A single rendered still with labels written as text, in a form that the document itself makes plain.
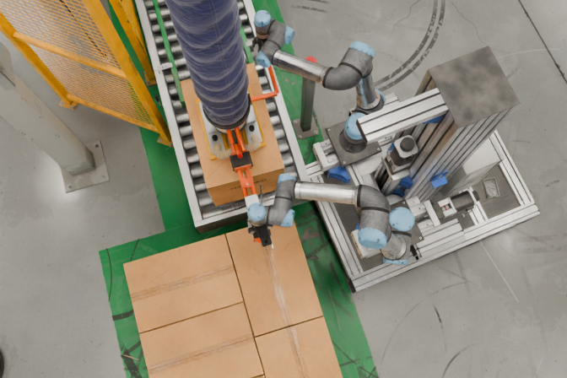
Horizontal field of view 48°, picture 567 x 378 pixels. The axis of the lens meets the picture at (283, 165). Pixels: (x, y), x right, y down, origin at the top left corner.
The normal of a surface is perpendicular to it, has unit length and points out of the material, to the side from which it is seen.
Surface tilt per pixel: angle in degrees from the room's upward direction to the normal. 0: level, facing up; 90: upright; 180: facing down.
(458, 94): 0
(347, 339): 0
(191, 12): 77
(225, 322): 0
